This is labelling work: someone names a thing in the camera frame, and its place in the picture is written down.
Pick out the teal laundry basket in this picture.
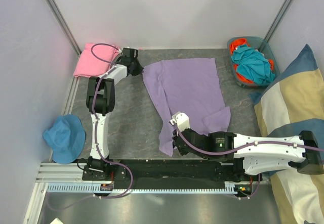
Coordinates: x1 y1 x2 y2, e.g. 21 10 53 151
227 36 280 88

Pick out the blue beige checked pillow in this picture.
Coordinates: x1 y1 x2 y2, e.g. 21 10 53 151
252 44 323 223

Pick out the folded pink t shirt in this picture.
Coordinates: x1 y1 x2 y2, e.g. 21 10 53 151
73 43 119 78

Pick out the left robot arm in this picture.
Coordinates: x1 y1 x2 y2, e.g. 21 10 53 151
82 43 143 181

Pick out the left aluminium frame post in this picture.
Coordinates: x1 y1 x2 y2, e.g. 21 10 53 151
45 0 81 56

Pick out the orange t shirt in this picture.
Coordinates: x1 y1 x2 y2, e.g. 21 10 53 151
229 38 275 83

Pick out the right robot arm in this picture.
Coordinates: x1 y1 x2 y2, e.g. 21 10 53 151
172 128 323 181

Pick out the aluminium frame post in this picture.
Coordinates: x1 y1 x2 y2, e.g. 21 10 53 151
45 0 81 56
264 0 294 42

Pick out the right aluminium frame post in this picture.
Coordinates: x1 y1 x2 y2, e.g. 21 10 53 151
264 0 294 42

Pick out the teal t shirt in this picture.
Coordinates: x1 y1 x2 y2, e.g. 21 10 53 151
231 44 276 87

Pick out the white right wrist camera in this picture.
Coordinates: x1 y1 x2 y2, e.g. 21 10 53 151
170 112 190 132

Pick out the light blue cable duct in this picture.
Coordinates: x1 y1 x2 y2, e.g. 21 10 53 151
47 183 251 194

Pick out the blue bucket hat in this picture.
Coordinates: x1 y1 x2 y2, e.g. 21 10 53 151
43 114 86 164

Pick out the purple t shirt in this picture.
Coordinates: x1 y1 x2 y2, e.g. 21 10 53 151
143 58 231 156

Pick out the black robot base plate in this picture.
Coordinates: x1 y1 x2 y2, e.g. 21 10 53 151
82 159 264 190

